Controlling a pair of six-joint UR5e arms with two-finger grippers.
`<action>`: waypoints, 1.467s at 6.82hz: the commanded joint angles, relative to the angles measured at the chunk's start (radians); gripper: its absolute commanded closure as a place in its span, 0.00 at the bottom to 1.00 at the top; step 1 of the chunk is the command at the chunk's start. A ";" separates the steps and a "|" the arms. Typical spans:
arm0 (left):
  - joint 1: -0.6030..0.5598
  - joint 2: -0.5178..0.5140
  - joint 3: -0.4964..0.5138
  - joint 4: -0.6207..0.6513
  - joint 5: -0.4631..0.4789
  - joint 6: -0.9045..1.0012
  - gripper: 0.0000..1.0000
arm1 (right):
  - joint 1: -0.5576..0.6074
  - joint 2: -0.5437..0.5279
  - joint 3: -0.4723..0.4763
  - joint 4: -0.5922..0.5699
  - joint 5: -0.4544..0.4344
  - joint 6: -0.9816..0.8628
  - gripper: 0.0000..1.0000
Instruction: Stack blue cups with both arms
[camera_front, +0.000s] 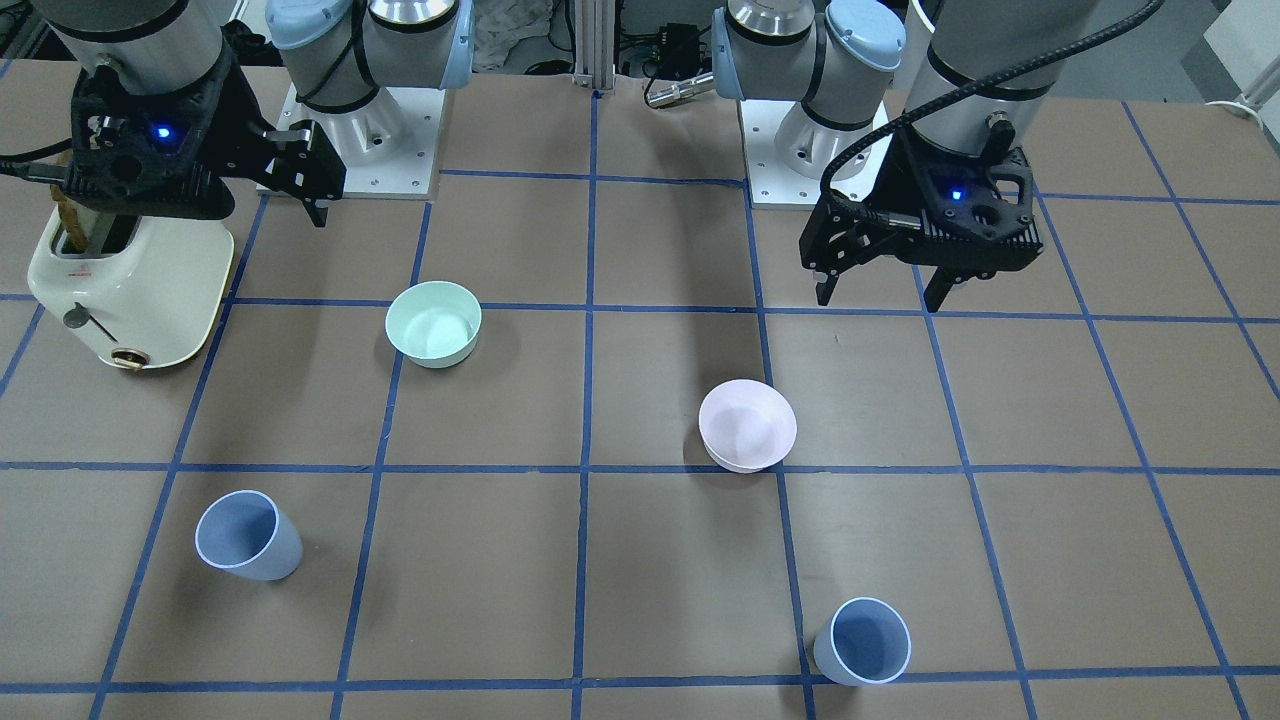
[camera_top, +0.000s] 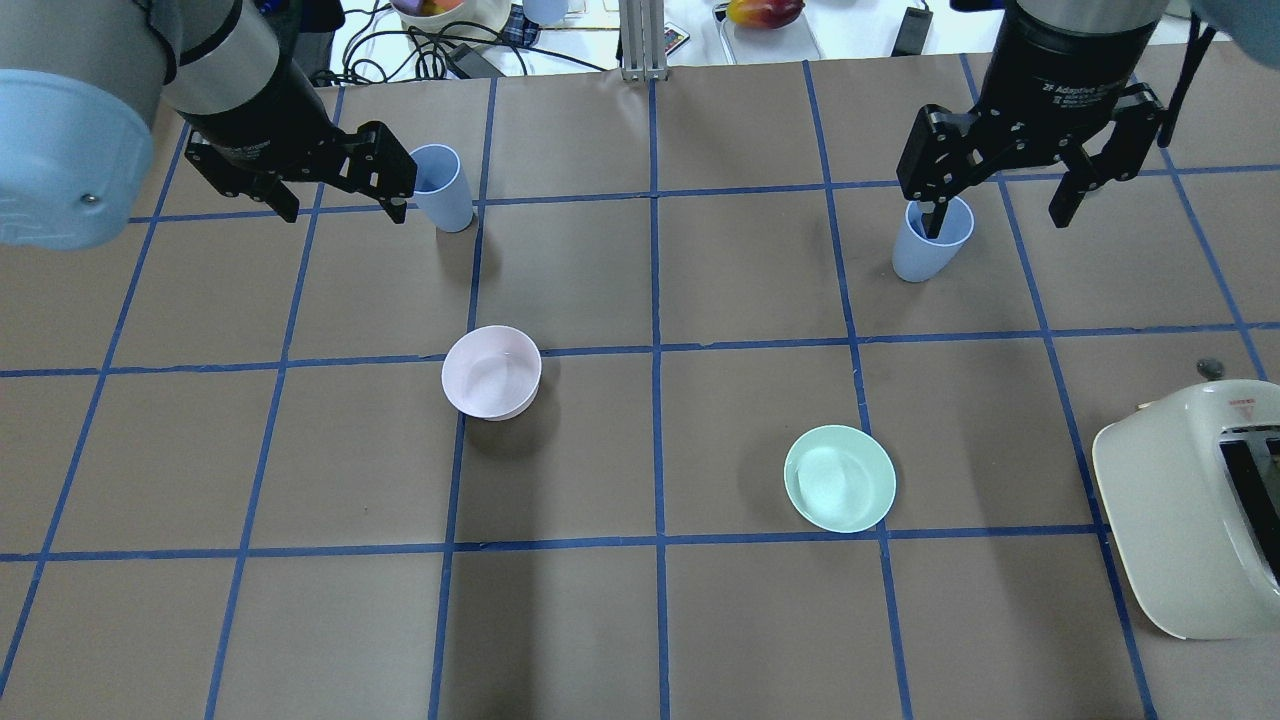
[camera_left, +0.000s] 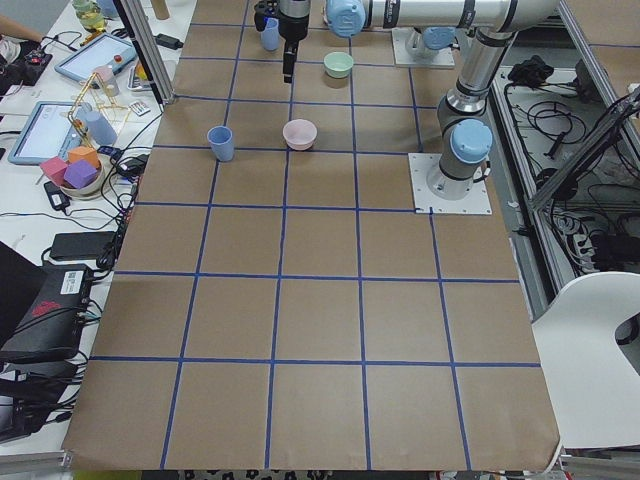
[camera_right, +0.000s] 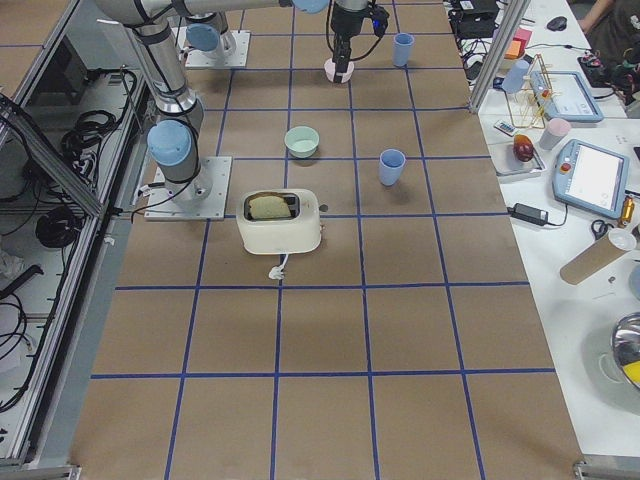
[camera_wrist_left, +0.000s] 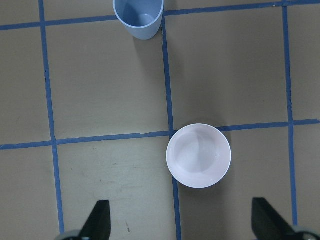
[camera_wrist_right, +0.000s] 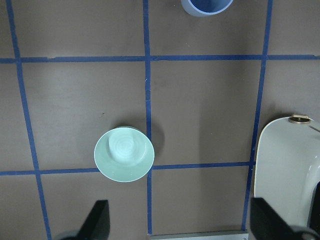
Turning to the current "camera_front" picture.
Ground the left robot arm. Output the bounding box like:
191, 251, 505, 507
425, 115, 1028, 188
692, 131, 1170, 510
710, 1, 1094, 311

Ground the black corrugated cable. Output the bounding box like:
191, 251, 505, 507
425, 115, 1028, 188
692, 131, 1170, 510
820, 0, 1166, 233

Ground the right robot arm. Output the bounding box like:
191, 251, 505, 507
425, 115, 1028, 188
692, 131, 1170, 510
3, 1, 474, 227

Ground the pink bowl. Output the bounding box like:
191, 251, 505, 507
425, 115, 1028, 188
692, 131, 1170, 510
698, 379, 797, 474

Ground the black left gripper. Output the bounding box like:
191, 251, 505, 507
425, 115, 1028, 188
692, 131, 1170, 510
799, 128, 1044, 313

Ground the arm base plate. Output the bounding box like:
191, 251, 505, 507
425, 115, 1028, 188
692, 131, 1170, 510
279, 86, 451, 201
739, 100, 891, 211

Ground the mint green bowl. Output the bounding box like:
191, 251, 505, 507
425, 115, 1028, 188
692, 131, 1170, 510
384, 281, 483, 369

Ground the cream white toaster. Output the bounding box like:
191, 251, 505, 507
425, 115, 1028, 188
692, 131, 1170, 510
27, 208, 236, 370

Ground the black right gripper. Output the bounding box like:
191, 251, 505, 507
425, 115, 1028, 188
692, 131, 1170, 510
63, 61, 346, 228

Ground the blue cup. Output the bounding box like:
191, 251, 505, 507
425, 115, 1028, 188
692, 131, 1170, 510
195, 489, 303, 582
813, 597, 913, 687

